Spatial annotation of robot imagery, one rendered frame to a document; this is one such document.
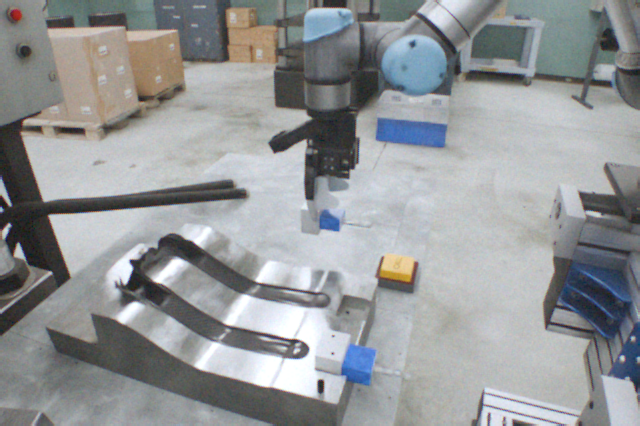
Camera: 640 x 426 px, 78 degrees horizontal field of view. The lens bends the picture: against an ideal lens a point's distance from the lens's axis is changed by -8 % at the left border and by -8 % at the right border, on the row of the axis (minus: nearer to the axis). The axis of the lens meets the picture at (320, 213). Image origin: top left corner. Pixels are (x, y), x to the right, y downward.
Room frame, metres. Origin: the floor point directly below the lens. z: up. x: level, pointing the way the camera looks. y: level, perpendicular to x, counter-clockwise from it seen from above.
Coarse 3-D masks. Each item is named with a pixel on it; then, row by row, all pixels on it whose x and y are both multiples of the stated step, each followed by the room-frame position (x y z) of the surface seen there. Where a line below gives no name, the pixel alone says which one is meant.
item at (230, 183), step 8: (192, 184) 1.02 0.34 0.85; (200, 184) 1.03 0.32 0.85; (208, 184) 1.04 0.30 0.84; (216, 184) 1.05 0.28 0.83; (224, 184) 1.06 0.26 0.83; (232, 184) 1.08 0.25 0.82; (144, 192) 0.93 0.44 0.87; (152, 192) 0.94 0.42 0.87; (160, 192) 0.95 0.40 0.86; (168, 192) 0.96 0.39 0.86; (176, 192) 0.97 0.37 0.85
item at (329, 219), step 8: (304, 208) 0.70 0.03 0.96; (336, 208) 0.72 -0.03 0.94; (304, 216) 0.70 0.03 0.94; (320, 216) 0.69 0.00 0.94; (328, 216) 0.69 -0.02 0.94; (336, 216) 0.69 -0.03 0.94; (344, 216) 0.71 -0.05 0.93; (304, 224) 0.70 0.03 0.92; (312, 224) 0.69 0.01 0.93; (320, 224) 0.69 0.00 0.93; (328, 224) 0.69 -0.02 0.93; (336, 224) 0.68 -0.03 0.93; (352, 224) 0.69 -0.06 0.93; (360, 224) 0.68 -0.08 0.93; (368, 224) 0.68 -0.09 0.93; (304, 232) 0.70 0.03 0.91; (312, 232) 0.69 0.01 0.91; (320, 232) 0.70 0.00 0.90
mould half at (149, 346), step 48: (192, 240) 0.63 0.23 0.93; (96, 288) 0.58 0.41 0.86; (192, 288) 0.52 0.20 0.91; (336, 288) 0.55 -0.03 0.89; (96, 336) 0.44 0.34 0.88; (144, 336) 0.41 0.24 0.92; (192, 336) 0.44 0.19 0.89; (288, 336) 0.45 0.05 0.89; (192, 384) 0.39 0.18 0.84; (240, 384) 0.37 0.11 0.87; (288, 384) 0.36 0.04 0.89; (336, 384) 0.36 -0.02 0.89
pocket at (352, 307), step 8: (344, 296) 0.54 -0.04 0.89; (352, 296) 0.53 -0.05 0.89; (344, 304) 0.54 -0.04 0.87; (352, 304) 0.53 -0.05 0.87; (360, 304) 0.53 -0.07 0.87; (368, 304) 0.52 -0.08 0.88; (344, 312) 0.52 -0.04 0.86; (352, 312) 0.52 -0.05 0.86; (360, 312) 0.52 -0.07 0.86; (368, 312) 0.51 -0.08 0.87
